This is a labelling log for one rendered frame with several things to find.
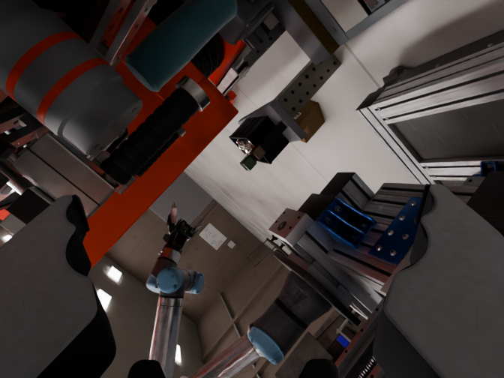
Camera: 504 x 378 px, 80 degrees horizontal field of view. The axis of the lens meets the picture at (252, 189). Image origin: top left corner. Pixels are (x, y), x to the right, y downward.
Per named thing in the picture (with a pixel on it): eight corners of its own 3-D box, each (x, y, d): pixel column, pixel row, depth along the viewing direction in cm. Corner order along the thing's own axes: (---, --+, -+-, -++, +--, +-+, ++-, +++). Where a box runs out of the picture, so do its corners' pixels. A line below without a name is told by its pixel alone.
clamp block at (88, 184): (45, 130, 31) (4, 167, 30) (116, 189, 34) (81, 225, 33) (60, 135, 36) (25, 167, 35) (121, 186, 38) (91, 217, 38)
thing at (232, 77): (263, 20, 116) (224, 59, 113) (279, 40, 119) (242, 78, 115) (192, 118, 352) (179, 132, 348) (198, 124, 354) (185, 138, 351)
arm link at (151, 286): (169, 296, 108) (148, 292, 110) (181, 268, 115) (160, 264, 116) (163, 288, 102) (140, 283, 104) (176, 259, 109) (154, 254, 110)
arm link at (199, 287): (192, 295, 99) (161, 289, 101) (202, 295, 109) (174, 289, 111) (198, 271, 101) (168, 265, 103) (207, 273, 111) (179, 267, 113)
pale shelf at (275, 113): (274, 98, 102) (268, 104, 102) (307, 134, 107) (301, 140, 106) (241, 118, 143) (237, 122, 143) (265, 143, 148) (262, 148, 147)
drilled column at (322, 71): (327, 46, 128) (262, 115, 122) (341, 64, 131) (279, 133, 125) (315, 54, 138) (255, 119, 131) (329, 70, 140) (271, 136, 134)
